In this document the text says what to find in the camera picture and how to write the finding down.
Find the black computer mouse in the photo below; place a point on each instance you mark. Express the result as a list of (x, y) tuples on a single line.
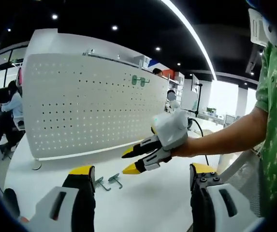
[(11, 200)]

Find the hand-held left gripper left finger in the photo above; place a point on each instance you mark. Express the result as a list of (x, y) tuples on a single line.
[(63, 207)]

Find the green potted plant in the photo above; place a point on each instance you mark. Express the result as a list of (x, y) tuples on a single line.
[(210, 110)]

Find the white perforated mounting plate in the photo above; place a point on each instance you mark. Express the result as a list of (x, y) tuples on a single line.
[(80, 120)]

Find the white display panel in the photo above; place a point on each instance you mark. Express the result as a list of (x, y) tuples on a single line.
[(195, 83)]

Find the curved ceiling light strip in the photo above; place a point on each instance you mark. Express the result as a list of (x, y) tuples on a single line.
[(168, 2)]

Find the grey mesh office chair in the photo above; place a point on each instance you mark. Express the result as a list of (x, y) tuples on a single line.
[(242, 174)]

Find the grey metal shelf rack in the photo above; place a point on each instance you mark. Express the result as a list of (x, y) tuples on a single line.
[(109, 57)]

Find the green hook assembly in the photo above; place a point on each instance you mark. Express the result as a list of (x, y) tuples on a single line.
[(100, 180), (113, 178), (142, 82), (134, 80)]

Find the white shelf with boxes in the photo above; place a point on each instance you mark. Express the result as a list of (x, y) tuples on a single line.
[(179, 82)]

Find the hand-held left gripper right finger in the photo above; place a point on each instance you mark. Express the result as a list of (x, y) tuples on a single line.
[(220, 207)]

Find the white chest device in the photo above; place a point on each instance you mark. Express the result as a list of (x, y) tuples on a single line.
[(259, 26)]

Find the black tripod stand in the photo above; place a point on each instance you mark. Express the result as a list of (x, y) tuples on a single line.
[(199, 101)]

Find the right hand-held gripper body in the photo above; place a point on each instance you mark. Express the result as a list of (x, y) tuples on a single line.
[(172, 130)]

